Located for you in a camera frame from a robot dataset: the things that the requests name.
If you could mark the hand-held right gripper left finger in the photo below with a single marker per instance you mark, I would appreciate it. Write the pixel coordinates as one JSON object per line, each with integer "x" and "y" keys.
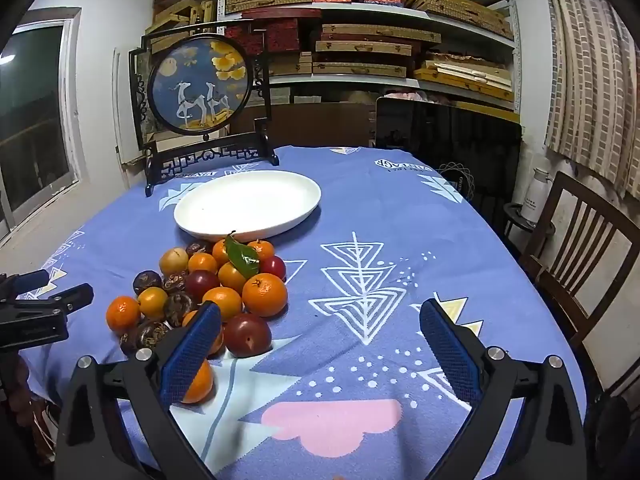
{"x": 190, "y": 355}

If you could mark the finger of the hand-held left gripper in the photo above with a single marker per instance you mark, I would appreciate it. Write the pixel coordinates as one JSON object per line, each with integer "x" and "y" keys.
{"x": 30, "y": 281}
{"x": 60, "y": 301}

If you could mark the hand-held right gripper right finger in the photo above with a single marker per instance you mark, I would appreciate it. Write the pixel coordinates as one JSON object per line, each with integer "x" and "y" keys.
{"x": 450, "y": 347}

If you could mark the heap of dark passion fruit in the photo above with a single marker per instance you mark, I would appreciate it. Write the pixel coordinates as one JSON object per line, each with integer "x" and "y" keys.
{"x": 180, "y": 308}

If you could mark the red plum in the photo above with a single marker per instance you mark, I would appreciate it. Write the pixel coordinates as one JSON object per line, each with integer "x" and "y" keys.
{"x": 247, "y": 335}
{"x": 272, "y": 266}
{"x": 201, "y": 284}

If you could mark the yellow plum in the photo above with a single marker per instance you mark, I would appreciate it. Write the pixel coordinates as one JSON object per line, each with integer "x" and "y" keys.
{"x": 173, "y": 261}
{"x": 152, "y": 303}

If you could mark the pile of small tangerines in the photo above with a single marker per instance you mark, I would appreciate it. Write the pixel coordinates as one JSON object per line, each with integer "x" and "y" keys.
{"x": 122, "y": 314}

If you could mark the large orange tangerine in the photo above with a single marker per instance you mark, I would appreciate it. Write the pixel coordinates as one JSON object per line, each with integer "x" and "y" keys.
{"x": 265, "y": 294}

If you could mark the white oval plate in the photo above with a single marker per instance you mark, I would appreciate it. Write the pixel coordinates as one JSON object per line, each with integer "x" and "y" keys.
{"x": 245, "y": 200}

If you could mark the dark wooden chair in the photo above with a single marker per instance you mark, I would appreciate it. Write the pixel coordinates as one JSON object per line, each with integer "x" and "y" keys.
{"x": 560, "y": 305}

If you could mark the round black side table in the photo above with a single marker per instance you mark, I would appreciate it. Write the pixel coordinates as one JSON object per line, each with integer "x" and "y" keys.
{"x": 520, "y": 227}

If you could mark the blue printed tablecloth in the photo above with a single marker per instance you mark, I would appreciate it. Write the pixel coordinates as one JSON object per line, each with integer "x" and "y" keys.
{"x": 375, "y": 200}

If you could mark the white thermos jug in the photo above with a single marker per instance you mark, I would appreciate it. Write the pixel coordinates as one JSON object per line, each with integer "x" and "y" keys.
{"x": 535, "y": 200}

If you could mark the round deer screen on stand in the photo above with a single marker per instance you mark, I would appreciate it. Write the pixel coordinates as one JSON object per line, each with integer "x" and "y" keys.
{"x": 200, "y": 90}

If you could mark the brown cardboard box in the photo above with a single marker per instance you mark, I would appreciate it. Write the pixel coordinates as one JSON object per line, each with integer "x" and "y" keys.
{"x": 320, "y": 122}

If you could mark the white metal shelf unit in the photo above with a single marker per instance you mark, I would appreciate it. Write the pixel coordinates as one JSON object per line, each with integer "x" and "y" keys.
{"x": 345, "y": 80}

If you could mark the beige striped curtain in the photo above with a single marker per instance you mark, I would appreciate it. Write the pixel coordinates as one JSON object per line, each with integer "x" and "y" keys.
{"x": 590, "y": 60}

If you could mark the window with white frame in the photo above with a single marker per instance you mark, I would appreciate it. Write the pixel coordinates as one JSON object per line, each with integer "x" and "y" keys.
{"x": 30, "y": 110}

